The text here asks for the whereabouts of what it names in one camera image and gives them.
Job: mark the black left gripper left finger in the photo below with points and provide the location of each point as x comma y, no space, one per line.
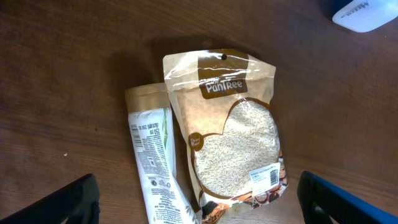
75,203

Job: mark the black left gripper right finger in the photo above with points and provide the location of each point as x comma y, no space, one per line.
324,202

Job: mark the white tube with brown cap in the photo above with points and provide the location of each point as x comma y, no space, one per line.
152,132

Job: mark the beige brown snack bag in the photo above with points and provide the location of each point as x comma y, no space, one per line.
221,100

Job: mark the white barcode scanner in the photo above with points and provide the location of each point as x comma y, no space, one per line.
365,15

